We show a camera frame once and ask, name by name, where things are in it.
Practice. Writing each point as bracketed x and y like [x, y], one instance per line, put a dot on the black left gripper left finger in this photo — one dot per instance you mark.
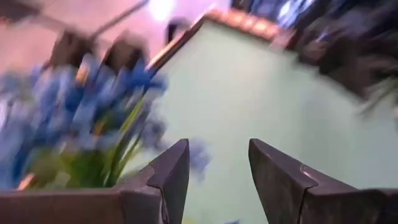
[164, 186]

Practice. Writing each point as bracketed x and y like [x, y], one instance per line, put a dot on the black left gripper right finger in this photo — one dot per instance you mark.
[280, 186]

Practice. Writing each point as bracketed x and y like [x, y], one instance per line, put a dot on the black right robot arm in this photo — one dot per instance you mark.
[342, 62]

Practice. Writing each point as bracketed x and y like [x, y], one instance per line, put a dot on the teal table mat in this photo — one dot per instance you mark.
[248, 93]

